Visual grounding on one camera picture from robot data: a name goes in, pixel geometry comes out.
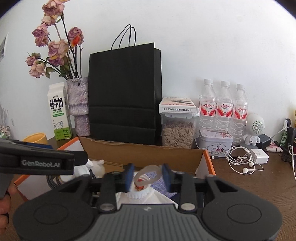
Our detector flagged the clear plastic ring strip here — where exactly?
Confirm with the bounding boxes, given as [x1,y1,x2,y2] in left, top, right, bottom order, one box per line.
[134,164,164,188]

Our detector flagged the purple fabric pouch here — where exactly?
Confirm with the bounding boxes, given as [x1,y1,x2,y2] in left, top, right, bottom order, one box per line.
[146,172,177,198]

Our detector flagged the small orange object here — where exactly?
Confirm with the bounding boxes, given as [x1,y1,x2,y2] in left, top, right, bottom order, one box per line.
[135,185,144,191]

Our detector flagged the white pouch with screw cap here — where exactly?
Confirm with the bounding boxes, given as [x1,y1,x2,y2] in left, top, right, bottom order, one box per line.
[116,185,178,209]

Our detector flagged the white yellow plush toy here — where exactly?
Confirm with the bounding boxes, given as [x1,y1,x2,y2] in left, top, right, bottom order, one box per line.
[74,159,106,180]

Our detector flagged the black braided cable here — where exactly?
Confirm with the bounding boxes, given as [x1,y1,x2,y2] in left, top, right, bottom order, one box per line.
[46,170,93,191]

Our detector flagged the person's left hand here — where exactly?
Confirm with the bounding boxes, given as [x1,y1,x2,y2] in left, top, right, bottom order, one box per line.
[0,183,16,233]

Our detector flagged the yellow ceramic mug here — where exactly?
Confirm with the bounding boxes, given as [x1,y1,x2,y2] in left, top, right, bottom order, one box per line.
[23,133,48,145]

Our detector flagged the red cardboard box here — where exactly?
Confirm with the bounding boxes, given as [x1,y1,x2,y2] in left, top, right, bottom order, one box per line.
[14,136,217,201]

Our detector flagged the clear seed container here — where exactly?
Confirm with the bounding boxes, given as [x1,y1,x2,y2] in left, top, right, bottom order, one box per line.
[160,113,199,149]

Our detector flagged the white green milk carton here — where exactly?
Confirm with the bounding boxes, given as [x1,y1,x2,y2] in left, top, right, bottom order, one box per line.
[47,82,72,141]

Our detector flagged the decorated metal tin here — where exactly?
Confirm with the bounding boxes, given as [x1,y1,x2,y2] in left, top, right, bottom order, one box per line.
[197,129,233,157]

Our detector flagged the left water bottle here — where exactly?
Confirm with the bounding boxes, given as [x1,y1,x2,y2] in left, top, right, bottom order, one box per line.
[198,79,217,130]

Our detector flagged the water bottle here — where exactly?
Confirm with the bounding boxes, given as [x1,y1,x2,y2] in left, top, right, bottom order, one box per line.
[215,81,233,131]
[230,84,248,145]
[198,79,217,130]

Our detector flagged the purple textured vase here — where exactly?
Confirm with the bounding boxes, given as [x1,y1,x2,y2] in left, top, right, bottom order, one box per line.
[67,77,90,137]

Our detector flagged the white box on container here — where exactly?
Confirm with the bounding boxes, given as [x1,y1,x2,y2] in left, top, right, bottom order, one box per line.
[159,97,199,114]

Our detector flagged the black paper bag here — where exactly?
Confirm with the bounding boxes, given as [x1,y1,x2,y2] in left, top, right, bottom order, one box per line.
[88,24,163,147]

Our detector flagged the middle water bottle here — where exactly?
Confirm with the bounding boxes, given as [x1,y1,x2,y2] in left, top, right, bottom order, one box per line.
[215,81,233,131]

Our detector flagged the dried pink rose bouquet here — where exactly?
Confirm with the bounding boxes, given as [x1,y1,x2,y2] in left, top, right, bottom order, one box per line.
[25,1,84,80]

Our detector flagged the white charger block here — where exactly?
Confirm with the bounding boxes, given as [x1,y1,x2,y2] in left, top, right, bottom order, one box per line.
[250,149,269,164]

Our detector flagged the right water bottle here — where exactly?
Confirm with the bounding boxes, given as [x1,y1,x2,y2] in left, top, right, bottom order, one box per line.
[230,84,248,145]

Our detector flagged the white round robot figure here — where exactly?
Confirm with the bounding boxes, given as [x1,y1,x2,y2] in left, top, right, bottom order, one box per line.
[243,113,265,147]

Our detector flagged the black charger plug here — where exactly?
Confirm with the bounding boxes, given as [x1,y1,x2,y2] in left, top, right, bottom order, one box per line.
[256,133,271,150]

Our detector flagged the wire rack with boxes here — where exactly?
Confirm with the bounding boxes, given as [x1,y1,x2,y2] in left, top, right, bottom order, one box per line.
[0,104,12,140]

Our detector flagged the white wired earphones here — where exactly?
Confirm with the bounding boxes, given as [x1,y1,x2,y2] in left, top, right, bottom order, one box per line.
[224,145,264,175]

